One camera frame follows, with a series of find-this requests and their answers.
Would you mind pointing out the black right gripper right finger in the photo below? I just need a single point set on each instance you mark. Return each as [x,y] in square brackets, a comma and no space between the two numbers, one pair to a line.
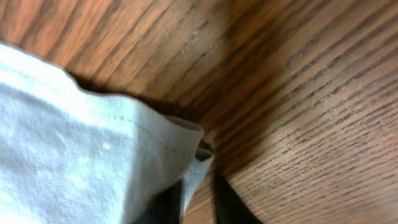
[228,205]

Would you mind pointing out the light blue printed t-shirt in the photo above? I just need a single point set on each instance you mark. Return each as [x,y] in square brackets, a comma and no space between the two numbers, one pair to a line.
[69,155]

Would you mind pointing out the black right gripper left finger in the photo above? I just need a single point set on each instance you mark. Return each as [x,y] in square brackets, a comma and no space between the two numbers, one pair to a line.
[164,208]

